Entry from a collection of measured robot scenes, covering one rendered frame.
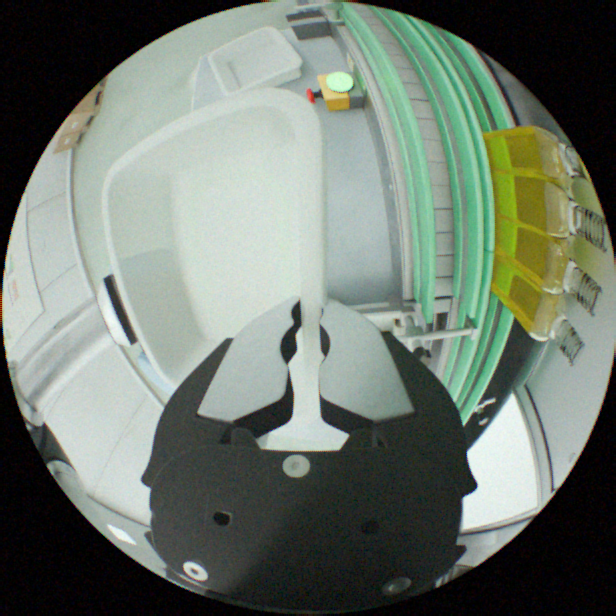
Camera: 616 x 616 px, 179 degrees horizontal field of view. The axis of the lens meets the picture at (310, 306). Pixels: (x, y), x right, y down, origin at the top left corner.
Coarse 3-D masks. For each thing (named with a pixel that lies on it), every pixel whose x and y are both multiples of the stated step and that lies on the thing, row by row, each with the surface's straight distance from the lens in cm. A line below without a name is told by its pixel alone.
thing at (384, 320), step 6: (384, 312) 45; (390, 312) 45; (396, 312) 45; (372, 318) 44; (378, 318) 45; (384, 318) 45; (390, 318) 54; (378, 324) 54; (384, 324) 54; (390, 324) 55; (384, 330) 55; (390, 330) 56; (396, 330) 56; (402, 330) 56
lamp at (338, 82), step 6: (330, 78) 42; (336, 78) 42; (342, 78) 42; (348, 78) 42; (330, 84) 42; (336, 84) 41; (342, 84) 41; (348, 84) 42; (336, 90) 43; (342, 90) 42; (348, 90) 43
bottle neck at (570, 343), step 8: (560, 320) 27; (560, 328) 26; (568, 328) 26; (552, 336) 27; (560, 336) 26; (568, 336) 26; (576, 336) 26; (560, 344) 26; (568, 344) 26; (576, 344) 25; (584, 344) 26; (568, 352) 26; (576, 352) 25; (568, 360) 26; (576, 360) 27
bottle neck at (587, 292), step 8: (568, 272) 25; (576, 272) 24; (584, 272) 25; (568, 280) 25; (576, 280) 24; (584, 280) 24; (592, 280) 24; (568, 288) 25; (576, 288) 24; (584, 288) 23; (592, 288) 23; (600, 288) 24; (576, 296) 24; (584, 296) 23; (592, 296) 23; (600, 296) 25; (584, 304) 24; (592, 304) 23; (592, 312) 23
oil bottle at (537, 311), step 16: (496, 256) 34; (496, 272) 33; (512, 272) 30; (496, 288) 34; (512, 288) 30; (528, 288) 28; (512, 304) 31; (528, 304) 28; (544, 304) 26; (560, 304) 27; (528, 320) 28; (544, 320) 26; (544, 336) 27
